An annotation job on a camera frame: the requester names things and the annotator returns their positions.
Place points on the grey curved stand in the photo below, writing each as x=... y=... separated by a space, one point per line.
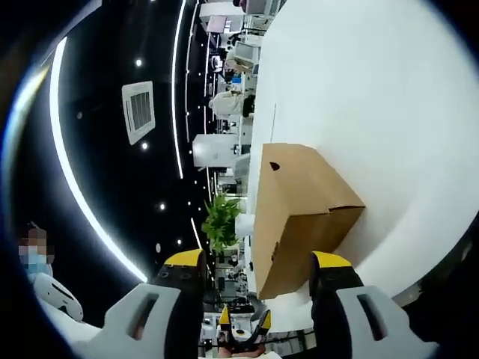
x=259 y=302

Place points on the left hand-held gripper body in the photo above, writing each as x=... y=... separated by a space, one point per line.
x=239 y=333

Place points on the green potted plant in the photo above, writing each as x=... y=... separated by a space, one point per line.
x=221 y=224

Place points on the ceiling air conditioner vent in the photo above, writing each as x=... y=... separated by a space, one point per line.
x=138 y=112

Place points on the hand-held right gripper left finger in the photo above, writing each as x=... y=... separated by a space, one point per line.
x=131 y=321

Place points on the wall screen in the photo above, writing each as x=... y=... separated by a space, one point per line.
x=217 y=23

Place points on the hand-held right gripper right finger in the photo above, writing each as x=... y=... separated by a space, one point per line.
x=374 y=321

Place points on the person's blue face mask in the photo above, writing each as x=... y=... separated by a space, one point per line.
x=35 y=267

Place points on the black stool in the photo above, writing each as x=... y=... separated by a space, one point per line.
x=249 y=106

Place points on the white mesh office chair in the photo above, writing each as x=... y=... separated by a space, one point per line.
x=249 y=50

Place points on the white square pillar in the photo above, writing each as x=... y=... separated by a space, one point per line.
x=215 y=151

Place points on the white chest-worn device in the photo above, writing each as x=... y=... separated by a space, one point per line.
x=60 y=299

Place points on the long ceiling light strip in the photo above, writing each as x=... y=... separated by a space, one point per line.
x=60 y=123
x=179 y=93

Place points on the brown cardboard shoe box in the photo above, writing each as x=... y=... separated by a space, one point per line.
x=299 y=194

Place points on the person's left hand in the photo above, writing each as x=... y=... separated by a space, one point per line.
x=241 y=351

